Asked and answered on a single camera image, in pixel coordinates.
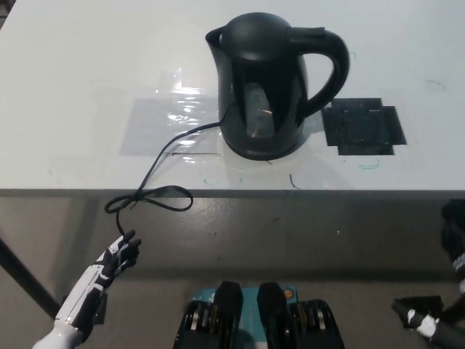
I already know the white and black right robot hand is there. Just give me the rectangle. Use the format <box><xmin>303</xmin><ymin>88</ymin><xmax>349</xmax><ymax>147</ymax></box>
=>
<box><xmin>393</xmin><ymin>301</ymin><xmax>438</xmax><ymax>338</ymax></box>

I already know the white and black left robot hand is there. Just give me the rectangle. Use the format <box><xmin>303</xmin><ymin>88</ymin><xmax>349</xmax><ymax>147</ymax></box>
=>
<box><xmin>53</xmin><ymin>229</ymin><xmax>142</xmax><ymax>331</ymax></box>

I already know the black electric kettle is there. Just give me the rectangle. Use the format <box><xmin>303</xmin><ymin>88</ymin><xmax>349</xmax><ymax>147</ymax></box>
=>
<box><xmin>205</xmin><ymin>12</ymin><xmax>352</xmax><ymax>156</ymax></box>

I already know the clear plastic sheet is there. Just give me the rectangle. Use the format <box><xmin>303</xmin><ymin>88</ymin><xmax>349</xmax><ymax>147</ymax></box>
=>
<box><xmin>118</xmin><ymin>67</ymin><xmax>248</xmax><ymax>157</ymax></box>

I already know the black tape patch on table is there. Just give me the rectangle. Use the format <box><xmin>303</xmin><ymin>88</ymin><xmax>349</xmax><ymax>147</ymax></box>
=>
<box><xmin>322</xmin><ymin>97</ymin><xmax>407</xmax><ymax>156</ymax></box>

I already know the black power cord with plug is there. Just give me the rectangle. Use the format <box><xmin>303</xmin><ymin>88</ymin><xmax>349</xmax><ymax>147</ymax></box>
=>
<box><xmin>104</xmin><ymin>121</ymin><xmax>223</xmax><ymax>237</ymax></box>

